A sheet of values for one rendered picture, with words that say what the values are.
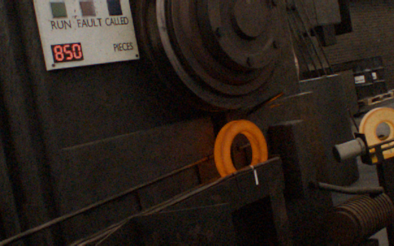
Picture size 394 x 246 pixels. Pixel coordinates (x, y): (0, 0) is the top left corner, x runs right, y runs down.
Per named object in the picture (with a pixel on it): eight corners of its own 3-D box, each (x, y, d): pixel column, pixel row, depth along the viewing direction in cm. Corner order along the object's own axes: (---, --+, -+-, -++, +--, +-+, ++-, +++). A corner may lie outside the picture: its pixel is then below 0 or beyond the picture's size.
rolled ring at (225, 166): (261, 114, 148) (253, 116, 150) (216, 126, 136) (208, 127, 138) (272, 177, 149) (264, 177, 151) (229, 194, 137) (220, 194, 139)
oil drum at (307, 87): (276, 191, 432) (257, 88, 428) (316, 174, 471) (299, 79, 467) (335, 192, 388) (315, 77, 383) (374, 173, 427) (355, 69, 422)
